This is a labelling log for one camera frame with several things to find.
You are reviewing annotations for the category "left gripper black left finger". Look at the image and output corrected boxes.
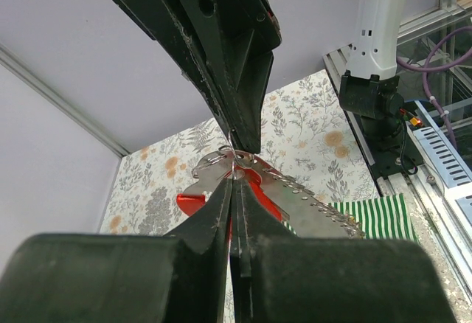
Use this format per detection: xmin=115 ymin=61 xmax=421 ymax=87
xmin=1 ymin=180 xmax=232 ymax=322

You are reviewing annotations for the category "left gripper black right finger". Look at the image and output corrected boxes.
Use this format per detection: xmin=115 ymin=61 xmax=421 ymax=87
xmin=230 ymin=181 xmax=455 ymax=322

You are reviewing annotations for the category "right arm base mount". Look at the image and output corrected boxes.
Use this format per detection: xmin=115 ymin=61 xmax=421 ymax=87
xmin=354 ymin=114 xmax=425 ymax=182

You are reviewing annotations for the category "floral table mat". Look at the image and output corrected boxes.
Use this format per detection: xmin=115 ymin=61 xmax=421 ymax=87
xmin=100 ymin=71 xmax=378 ymax=235

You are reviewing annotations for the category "red handled silver keyring carabiner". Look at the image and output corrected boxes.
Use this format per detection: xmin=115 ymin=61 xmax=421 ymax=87
xmin=176 ymin=145 xmax=364 ymax=240

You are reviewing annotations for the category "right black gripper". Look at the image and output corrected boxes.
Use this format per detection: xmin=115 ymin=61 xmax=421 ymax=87
xmin=112 ymin=0 xmax=282 ymax=153

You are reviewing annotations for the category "green striped cloth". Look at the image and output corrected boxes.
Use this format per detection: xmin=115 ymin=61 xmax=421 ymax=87
xmin=282 ymin=195 xmax=417 ymax=242

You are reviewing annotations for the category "white slotted cable duct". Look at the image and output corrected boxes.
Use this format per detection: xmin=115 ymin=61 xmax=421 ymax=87
xmin=413 ymin=102 xmax=471 ymax=223

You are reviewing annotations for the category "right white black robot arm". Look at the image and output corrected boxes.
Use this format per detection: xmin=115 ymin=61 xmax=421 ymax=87
xmin=112 ymin=0 xmax=405 ymax=153

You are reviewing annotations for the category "aluminium front rail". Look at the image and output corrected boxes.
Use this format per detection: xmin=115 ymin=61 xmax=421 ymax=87
xmin=322 ymin=46 xmax=472 ymax=302

